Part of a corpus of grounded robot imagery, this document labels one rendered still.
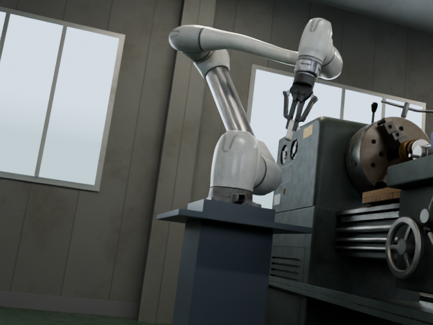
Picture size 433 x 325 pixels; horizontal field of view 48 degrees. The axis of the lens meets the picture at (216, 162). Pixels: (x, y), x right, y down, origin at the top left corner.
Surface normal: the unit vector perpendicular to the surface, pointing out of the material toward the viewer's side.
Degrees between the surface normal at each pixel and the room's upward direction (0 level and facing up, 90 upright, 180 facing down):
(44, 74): 90
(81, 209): 90
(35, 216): 90
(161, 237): 90
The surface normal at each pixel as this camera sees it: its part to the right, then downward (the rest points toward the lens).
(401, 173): -0.98, -0.15
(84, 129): 0.27, -0.14
